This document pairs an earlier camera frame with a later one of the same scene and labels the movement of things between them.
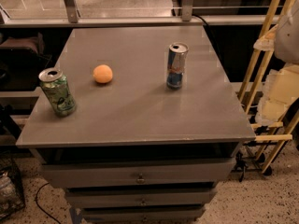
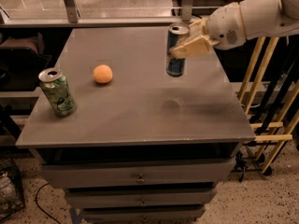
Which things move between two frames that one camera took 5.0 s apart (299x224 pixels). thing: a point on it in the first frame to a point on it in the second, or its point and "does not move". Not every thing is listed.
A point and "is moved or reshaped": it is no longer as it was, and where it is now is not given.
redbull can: x=176 y=62 is moved or reshaped
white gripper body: x=288 y=41 to x=224 y=28
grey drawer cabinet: x=134 y=150 does not move
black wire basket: x=12 y=201 does not move
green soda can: x=57 y=86 does not move
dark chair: x=21 y=61 does not move
